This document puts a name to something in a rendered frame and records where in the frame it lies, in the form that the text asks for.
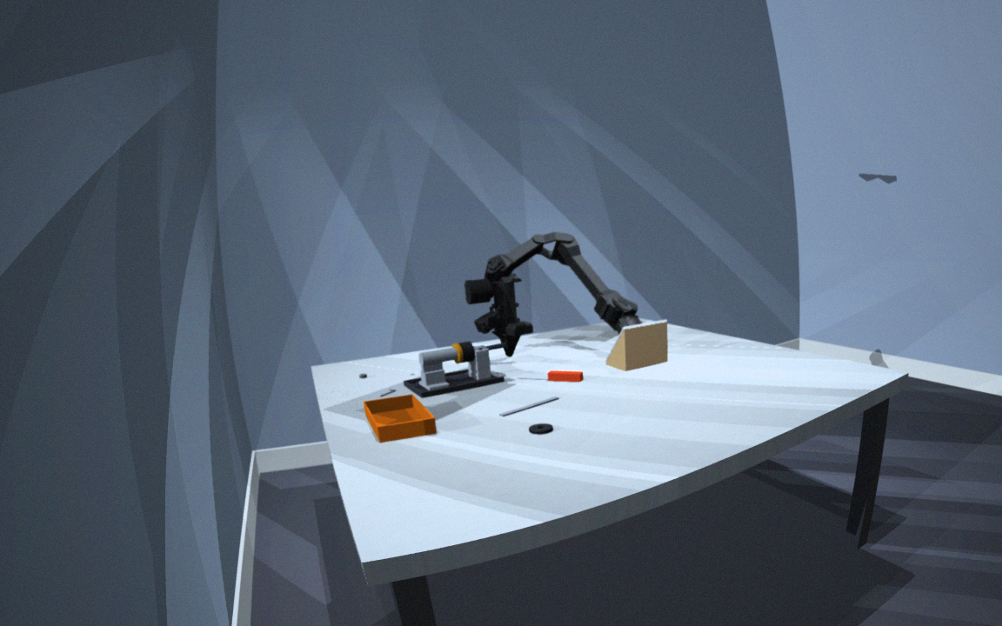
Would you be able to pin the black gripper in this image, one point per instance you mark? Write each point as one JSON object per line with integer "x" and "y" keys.
{"x": 513, "y": 328}

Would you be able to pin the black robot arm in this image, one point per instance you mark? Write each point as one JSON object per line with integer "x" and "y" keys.
{"x": 499, "y": 281}

